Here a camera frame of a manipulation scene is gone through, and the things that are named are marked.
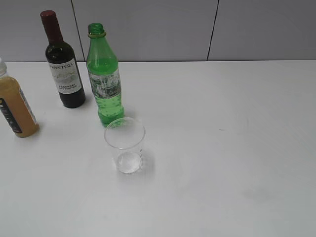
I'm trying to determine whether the transparent plastic cup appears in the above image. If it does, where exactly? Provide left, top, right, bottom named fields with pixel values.
left=104, top=118, right=146, bottom=174

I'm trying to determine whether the green sprite bottle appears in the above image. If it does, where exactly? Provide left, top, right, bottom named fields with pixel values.
left=86, top=23, right=124, bottom=127

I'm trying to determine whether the dark red wine bottle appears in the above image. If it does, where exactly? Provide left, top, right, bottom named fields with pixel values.
left=40, top=10, right=85, bottom=108

